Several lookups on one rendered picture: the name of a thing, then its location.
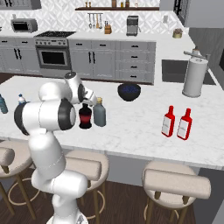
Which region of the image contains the red bottle with white label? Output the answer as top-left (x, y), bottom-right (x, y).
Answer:
top-left (176, 108), bottom-right (193, 141)
top-left (161, 105), bottom-right (176, 138)

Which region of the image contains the dark wooden wall shelf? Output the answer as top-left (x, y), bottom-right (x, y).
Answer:
top-left (74, 6), bottom-right (160, 11)

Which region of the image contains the blue plastic bottle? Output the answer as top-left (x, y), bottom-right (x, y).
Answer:
top-left (0, 94), bottom-right (9, 115)

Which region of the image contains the white paper towel roll holder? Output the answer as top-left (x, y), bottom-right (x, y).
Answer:
top-left (182, 57), bottom-right (209, 99)

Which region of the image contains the dark bottle with red label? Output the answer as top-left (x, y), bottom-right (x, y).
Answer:
top-left (78, 102), bottom-right (94, 130)

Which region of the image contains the grey wall cupboard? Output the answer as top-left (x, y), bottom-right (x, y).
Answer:
top-left (0, 0), bottom-right (42, 11)

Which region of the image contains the grey bottle with tan cap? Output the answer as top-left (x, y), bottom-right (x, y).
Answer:
top-left (93, 97), bottom-right (107, 128)

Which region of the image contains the dark sink basin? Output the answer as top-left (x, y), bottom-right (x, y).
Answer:
top-left (161, 59), bottom-right (217, 86)

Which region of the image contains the beige round bar stool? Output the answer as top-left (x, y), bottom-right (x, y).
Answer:
top-left (0, 139), bottom-right (40, 221)
top-left (62, 150), bottom-right (110, 224)
top-left (142, 160), bottom-right (213, 224)

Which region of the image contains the clear bottle with blue cap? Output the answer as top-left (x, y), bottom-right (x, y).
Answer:
top-left (17, 93), bottom-right (28, 107)

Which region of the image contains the grey base cupboard run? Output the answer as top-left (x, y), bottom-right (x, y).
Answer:
top-left (68, 38), bottom-right (157, 86)
top-left (0, 37), bottom-right (41, 75)

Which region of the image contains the dark blue bowl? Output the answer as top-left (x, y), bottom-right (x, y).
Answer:
top-left (117, 82), bottom-right (142, 102)

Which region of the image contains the grey sink tap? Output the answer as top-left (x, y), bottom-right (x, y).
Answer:
top-left (183, 46), bottom-right (212, 61)

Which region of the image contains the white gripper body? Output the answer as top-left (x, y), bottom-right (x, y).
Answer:
top-left (84, 90), bottom-right (99, 107)

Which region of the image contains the steel coffee machine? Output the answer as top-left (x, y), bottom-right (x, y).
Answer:
top-left (126, 15), bottom-right (142, 37)

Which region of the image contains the grey toaster oven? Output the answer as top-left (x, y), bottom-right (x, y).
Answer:
top-left (10, 17), bottom-right (39, 33)

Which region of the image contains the grey tall cabinet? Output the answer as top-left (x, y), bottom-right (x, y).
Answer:
top-left (173, 0), bottom-right (224, 29)

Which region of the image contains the rail with hanging tools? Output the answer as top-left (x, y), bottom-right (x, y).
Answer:
top-left (87, 12), bottom-right (104, 30)

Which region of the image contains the steel stove with oven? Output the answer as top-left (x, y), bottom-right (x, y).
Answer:
top-left (34, 31), bottom-right (77, 79)

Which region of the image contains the small potted plant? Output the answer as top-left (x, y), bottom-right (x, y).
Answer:
top-left (171, 28), bottom-right (184, 39)

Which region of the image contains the wooden knife block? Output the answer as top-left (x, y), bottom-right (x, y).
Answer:
top-left (103, 20), bottom-right (113, 35)

